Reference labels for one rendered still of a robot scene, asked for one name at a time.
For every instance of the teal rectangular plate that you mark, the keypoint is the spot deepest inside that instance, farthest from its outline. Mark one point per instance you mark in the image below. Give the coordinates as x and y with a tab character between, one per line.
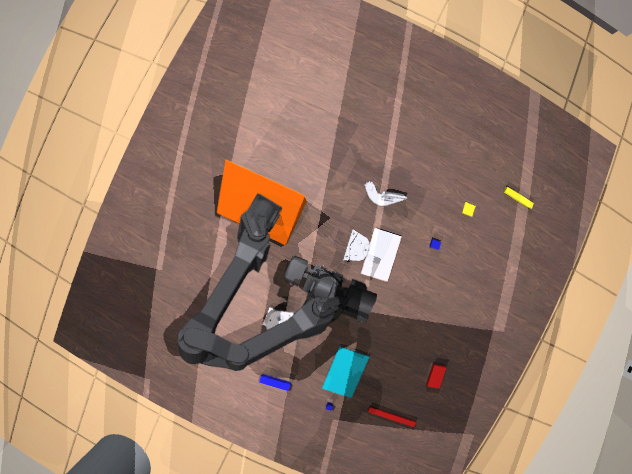
345	372

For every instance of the yellow square block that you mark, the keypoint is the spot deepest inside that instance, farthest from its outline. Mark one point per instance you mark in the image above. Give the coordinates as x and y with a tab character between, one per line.
468	209

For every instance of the white housing plate with two holes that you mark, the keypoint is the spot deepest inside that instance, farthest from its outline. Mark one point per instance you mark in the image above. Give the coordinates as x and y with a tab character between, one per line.
275	318

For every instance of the red flat bar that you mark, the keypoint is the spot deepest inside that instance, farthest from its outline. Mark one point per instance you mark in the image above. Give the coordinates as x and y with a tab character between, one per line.
391	416

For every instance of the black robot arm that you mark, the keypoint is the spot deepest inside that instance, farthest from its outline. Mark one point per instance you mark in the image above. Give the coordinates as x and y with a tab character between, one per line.
197	341

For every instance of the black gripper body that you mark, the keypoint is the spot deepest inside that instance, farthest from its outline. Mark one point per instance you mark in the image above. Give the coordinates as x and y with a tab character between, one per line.
297	266

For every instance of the yellow rectangular bar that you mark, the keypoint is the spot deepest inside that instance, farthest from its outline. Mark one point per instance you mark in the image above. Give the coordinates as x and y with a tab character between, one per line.
521	199

